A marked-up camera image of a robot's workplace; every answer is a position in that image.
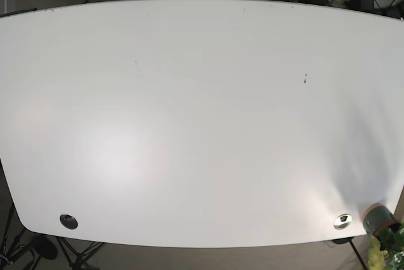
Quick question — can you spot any black table grommet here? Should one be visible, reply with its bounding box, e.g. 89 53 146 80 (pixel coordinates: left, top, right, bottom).
59 214 78 230

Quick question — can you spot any silver table grommet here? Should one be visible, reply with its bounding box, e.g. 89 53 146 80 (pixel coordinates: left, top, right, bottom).
333 214 352 230

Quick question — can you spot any grey plant pot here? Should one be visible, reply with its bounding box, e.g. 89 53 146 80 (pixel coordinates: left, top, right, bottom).
361 203 401 237

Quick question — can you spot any green potted plant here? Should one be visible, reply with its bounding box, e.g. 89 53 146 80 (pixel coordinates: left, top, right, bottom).
368 223 403 270

